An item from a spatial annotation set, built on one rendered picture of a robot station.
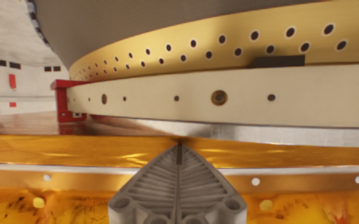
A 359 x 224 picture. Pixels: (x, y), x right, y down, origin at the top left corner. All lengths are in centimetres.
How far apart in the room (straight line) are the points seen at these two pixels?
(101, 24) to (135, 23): 6
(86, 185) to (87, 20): 25
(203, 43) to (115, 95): 13
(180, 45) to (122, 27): 9
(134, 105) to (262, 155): 19
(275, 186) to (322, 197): 7
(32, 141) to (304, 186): 41
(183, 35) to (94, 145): 19
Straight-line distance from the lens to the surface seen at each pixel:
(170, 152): 16
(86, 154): 24
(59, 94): 37
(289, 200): 27
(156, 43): 19
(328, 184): 30
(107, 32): 25
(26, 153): 31
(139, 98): 16
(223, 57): 17
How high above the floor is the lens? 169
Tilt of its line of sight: 5 degrees up
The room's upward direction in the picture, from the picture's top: 180 degrees clockwise
